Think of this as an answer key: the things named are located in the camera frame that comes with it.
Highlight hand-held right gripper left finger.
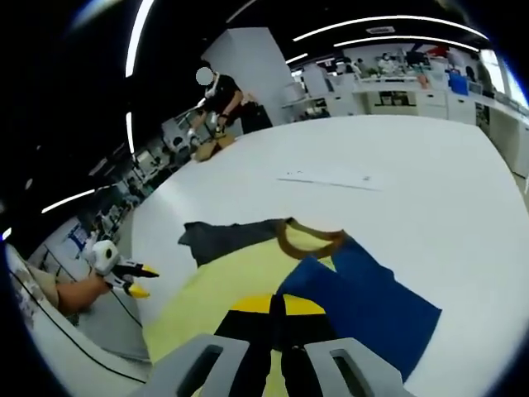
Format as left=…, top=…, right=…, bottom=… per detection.
left=136, top=293, right=277, bottom=397

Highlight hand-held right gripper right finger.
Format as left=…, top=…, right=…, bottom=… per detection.
left=274, top=293, right=406, bottom=397

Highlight yellow garment blue grey sleeves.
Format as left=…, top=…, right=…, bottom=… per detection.
left=142, top=217, right=442, bottom=397

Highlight brown garment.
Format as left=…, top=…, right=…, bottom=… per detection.
left=193, top=134, right=236, bottom=163

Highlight person's left hand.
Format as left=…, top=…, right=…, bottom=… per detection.
left=77, top=274, right=110, bottom=308

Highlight person's white printed shirt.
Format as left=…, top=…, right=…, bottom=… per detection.
left=6, top=243, right=150, bottom=397

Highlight white square pillar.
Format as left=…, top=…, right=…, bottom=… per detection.
left=201, top=27, right=290, bottom=133

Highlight white cabinet counter row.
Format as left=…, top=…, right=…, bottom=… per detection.
left=330, top=78, right=480, bottom=121

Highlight white side counter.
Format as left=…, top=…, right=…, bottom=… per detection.
left=474, top=98, right=529, bottom=179

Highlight blue container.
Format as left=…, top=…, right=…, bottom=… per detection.
left=448, top=72, right=470, bottom=96

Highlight thin black cable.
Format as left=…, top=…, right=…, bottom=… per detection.
left=110, top=289, right=145, bottom=328

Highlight thick black cable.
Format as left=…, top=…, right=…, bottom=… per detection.
left=7, top=264, right=146, bottom=364

